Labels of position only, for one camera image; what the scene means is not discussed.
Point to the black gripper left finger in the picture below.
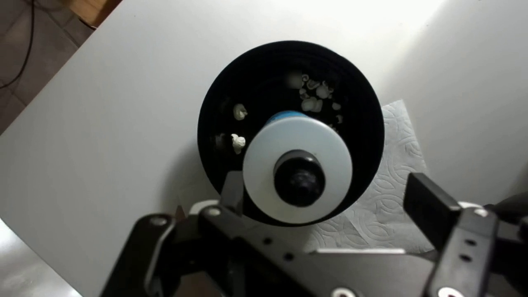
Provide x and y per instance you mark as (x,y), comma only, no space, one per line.
(222,253)

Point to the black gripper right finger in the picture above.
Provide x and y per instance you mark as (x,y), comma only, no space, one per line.
(463,238)

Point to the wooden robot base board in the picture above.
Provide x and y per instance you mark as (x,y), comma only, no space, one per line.
(90,12)

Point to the black bowl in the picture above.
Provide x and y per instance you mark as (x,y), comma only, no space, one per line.
(288,76)

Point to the white paper towel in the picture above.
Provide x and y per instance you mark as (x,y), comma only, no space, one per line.
(376,220)

